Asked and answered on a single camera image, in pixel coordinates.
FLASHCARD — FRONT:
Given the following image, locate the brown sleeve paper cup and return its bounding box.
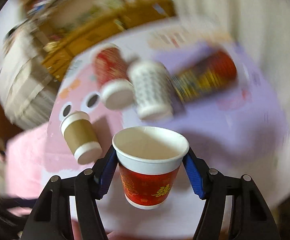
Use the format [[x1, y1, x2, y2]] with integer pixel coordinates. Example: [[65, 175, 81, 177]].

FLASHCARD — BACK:
[[60, 111, 103, 165]]

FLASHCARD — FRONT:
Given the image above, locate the wooden desk with drawers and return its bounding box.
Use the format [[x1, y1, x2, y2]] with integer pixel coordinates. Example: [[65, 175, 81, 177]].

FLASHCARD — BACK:
[[21, 0, 176, 81]]

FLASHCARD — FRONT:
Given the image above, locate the cartoon printed tablecloth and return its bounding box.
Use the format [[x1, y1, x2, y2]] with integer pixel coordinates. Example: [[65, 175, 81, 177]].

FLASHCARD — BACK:
[[4, 17, 290, 238]]

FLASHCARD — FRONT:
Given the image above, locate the dark patterned paper cup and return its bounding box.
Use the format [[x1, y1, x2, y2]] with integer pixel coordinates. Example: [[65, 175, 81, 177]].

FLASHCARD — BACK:
[[170, 50, 238, 103]]

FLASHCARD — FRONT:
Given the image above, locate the tall red paper cup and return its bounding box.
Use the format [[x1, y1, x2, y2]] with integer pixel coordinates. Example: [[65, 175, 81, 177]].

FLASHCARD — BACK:
[[92, 43, 133, 111]]

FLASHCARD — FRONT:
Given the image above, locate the grey checkered paper cup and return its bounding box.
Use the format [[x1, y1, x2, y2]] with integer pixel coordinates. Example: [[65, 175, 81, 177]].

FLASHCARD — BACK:
[[127, 60, 173, 121]]

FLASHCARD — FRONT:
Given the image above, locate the small red paper cup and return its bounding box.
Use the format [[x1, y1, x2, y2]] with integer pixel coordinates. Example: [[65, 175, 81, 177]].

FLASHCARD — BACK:
[[112, 126, 189, 210]]

